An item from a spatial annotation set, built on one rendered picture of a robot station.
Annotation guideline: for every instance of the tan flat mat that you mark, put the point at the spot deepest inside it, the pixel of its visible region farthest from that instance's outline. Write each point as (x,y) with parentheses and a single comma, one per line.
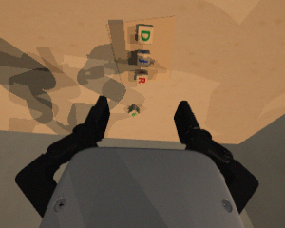
(124,40)

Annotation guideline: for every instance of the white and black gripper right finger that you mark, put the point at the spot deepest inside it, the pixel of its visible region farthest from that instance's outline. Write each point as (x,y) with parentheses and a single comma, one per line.
(241,183)

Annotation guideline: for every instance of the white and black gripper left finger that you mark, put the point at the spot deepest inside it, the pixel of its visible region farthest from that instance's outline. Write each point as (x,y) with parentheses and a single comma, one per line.
(36,179)

